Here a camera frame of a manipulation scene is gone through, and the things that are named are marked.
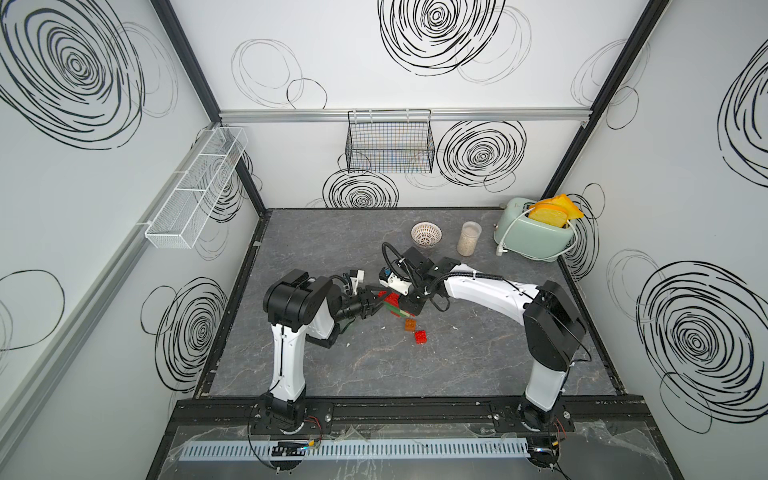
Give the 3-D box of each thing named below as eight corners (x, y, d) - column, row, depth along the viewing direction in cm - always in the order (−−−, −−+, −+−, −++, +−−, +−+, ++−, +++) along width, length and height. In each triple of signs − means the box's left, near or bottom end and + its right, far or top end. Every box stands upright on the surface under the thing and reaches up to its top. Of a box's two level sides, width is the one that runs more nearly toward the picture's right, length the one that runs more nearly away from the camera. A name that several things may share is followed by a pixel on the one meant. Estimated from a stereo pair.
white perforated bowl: (412, 248, 110) (413, 240, 106) (411, 229, 116) (411, 220, 112) (441, 249, 110) (443, 240, 106) (439, 229, 116) (440, 220, 112)
